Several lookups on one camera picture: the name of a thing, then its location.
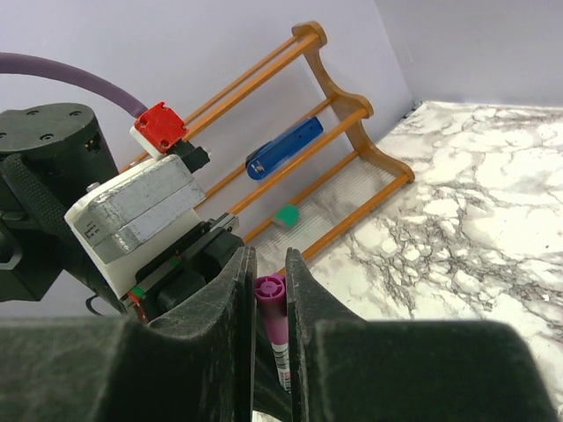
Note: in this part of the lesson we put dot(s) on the green object in rack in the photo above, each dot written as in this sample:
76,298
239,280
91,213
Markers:
287,216

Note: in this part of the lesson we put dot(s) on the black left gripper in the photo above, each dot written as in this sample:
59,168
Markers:
183,268

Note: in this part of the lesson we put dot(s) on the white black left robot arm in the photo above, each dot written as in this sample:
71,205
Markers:
51,156

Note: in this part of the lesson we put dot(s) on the orange wooden rack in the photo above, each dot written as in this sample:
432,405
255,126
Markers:
350,109

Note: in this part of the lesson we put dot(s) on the purple pen cap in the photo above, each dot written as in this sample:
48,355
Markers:
270,294

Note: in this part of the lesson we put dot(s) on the blue stapler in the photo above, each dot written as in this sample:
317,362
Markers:
270,156

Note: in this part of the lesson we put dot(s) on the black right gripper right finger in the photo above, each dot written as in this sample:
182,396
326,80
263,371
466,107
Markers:
345,368

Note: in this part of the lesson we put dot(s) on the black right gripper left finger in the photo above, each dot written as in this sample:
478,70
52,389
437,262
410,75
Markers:
193,363

